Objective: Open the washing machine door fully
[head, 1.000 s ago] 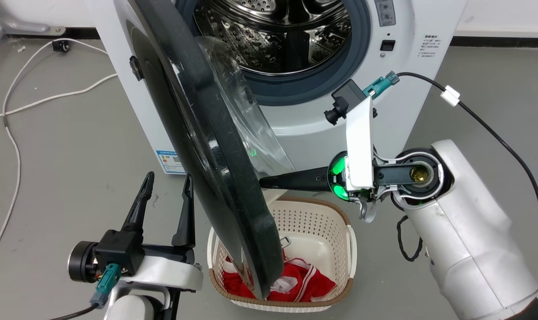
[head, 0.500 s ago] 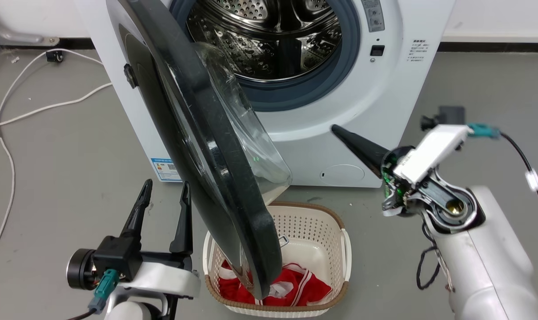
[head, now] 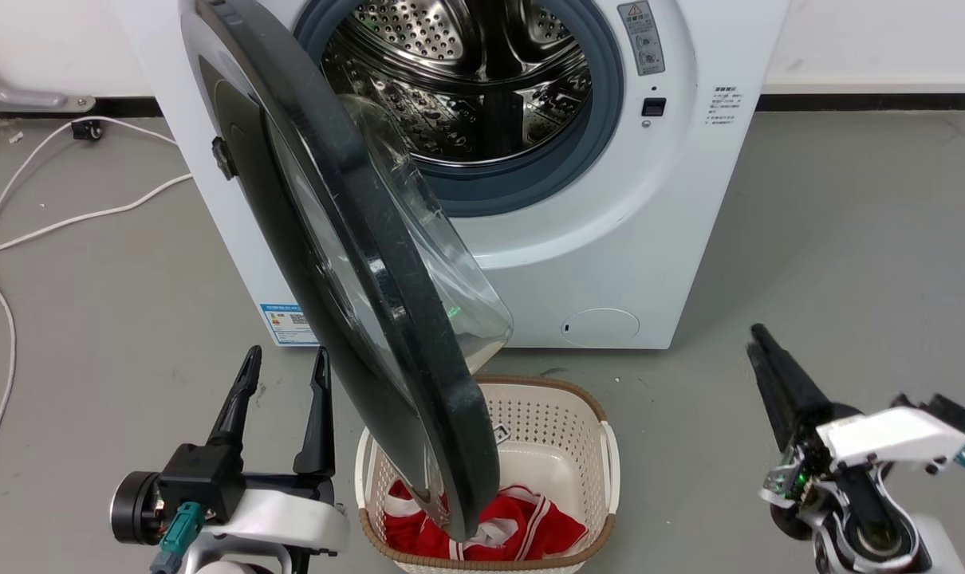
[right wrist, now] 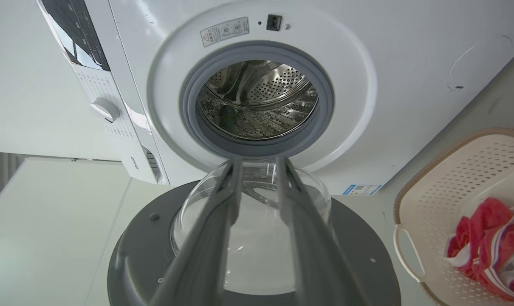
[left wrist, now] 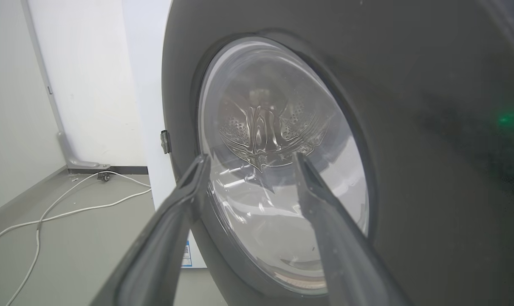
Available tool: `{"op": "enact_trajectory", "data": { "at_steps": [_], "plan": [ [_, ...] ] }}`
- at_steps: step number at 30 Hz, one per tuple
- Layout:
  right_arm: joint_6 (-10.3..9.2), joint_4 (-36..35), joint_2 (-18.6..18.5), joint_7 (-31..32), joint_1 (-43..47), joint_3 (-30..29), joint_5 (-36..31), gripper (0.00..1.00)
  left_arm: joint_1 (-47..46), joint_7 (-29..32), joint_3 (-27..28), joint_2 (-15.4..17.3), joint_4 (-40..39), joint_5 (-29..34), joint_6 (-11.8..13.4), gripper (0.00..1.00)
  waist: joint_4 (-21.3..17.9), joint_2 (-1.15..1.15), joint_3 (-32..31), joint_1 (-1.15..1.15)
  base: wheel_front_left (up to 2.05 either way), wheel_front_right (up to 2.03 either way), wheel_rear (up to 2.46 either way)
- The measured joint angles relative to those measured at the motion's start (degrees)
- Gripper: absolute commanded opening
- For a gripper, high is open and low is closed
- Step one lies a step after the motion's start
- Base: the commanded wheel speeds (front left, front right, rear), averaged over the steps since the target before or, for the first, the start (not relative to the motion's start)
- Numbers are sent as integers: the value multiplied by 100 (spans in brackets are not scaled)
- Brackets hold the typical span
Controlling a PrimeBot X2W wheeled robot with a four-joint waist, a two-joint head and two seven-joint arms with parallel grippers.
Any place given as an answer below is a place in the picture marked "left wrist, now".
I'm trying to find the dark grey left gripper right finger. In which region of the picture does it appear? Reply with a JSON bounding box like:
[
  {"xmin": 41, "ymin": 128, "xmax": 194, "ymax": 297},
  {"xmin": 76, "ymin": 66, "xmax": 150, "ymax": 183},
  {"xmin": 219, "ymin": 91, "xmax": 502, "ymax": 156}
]
[{"xmin": 293, "ymin": 152, "xmax": 412, "ymax": 306}]

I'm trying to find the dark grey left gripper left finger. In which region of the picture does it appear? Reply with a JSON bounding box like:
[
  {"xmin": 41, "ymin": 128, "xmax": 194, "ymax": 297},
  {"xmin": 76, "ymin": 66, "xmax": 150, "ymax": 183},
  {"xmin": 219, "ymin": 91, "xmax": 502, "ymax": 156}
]
[{"xmin": 90, "ymin": 154, "xmax": 211, "ymax": 306}]

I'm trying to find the dark grey washing machine door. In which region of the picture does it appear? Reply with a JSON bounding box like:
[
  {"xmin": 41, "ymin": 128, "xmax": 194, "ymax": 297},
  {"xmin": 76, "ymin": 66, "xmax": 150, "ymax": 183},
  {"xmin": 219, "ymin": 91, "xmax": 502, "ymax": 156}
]
[{"xmin": 161, "ymin": 0, "xmax": 514, "ymax": 306}]

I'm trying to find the white washing machine body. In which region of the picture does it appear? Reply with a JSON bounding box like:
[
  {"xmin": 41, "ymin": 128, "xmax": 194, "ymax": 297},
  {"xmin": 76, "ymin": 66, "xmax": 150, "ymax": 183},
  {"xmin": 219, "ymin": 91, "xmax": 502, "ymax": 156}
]
[{"xmin": 122, "ymin": 0, "xmax": 207, "ymax": 269}]

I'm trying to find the white cable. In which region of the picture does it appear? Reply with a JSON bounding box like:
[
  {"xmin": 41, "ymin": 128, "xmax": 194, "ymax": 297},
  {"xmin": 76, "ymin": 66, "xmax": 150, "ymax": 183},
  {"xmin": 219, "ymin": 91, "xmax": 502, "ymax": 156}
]
[
  {"xmin": 6, "ymin": 171, "xmax": 109, "ymax": 306},
  {"xmin": 0, "ymin": 171, "xmax": 152, "ymax": 247}
]

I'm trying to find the grey panel frame post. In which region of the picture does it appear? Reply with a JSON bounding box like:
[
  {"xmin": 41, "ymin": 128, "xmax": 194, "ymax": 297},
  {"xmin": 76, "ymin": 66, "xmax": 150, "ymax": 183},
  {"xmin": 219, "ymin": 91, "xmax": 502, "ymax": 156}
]
[{"xmin": 21, "ymin": 0, "xmax": 111, "ymax": 170}]

